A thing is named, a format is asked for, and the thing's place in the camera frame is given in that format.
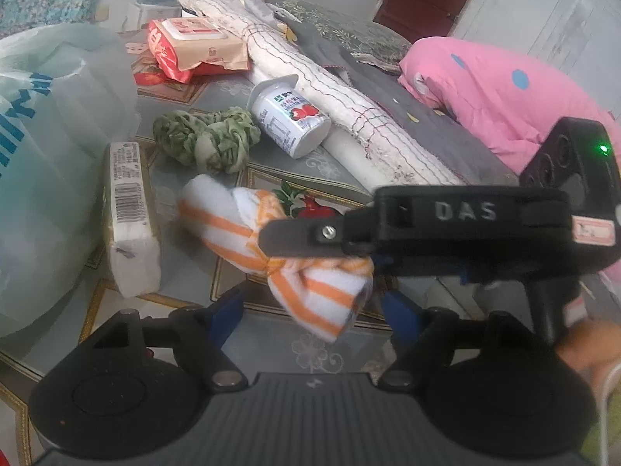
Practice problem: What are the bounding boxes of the white water dispenser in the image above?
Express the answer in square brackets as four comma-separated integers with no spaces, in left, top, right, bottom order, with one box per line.
[121,2,181,31]

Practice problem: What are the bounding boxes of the pink plush pillow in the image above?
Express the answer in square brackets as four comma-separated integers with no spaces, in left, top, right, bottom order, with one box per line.
[398,37,620,174]

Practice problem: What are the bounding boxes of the green floral pillow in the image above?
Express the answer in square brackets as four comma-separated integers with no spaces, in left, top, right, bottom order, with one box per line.
[272,0,411,71]

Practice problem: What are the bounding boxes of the patterned grey tablecloth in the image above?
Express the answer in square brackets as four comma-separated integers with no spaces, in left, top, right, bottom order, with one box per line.
[0,28,438,466]

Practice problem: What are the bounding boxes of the orange white striped socks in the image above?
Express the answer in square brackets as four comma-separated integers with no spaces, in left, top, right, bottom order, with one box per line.
[178,175,374,343]

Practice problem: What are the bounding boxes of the grey blanket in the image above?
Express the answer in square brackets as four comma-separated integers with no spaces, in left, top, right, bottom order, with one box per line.
[290,22,517,185]

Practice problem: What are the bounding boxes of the gold tissue pack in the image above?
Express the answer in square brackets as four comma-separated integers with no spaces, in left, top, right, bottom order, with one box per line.
[103,141,161,298]

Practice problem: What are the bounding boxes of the person right hand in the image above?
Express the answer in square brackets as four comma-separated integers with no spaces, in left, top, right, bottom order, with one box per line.
[555,319,620,395]

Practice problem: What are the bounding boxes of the white striped rolled blanket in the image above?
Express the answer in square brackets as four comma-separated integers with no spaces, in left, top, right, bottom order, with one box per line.
[178,0,464,190]

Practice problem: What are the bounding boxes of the white yogurt cup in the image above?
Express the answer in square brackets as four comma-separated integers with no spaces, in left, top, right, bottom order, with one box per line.
[246,75,331,159]

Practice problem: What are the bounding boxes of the pink wet wipes pack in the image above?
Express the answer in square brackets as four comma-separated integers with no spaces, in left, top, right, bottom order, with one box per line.
[147,17,250,84]

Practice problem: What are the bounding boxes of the translucent plastic bag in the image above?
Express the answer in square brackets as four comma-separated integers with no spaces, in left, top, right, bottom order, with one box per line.
[1,23,139,336]

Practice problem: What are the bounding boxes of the green scrunched cloth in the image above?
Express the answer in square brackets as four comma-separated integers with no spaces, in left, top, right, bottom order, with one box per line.
[153,106,261,175]

